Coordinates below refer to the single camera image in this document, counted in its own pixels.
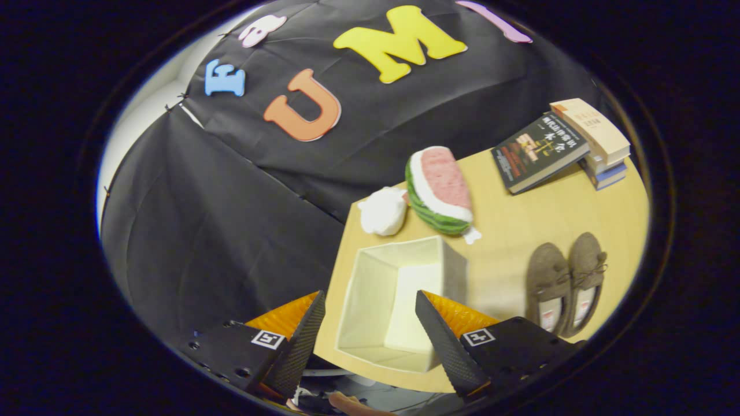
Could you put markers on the black cover book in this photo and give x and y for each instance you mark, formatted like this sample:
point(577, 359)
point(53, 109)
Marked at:
point(537, 153)

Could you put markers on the cream fabric storage box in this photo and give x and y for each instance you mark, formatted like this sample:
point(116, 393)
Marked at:
point(376, 289)

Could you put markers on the blue cover book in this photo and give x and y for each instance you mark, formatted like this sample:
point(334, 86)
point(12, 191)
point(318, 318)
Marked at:
point(610, 176)

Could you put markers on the brown shoe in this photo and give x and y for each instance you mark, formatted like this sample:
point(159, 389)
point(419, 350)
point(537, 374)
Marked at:
point(587, 260)
point(546, 277)

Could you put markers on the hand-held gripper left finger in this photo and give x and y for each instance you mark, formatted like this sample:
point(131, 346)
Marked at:
point(300, 341)

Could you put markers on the white plush toy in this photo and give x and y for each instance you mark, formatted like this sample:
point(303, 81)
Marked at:
point(383, 211)

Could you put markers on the watermelon slice plush toy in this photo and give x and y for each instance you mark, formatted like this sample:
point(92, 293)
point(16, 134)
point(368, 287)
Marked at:
point(442, 179)

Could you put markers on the cream cover book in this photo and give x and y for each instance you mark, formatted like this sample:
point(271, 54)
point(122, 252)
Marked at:
point(592, 127)

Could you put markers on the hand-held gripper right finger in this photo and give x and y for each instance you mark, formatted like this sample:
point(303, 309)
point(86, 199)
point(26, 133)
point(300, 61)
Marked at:
point(445, 341)

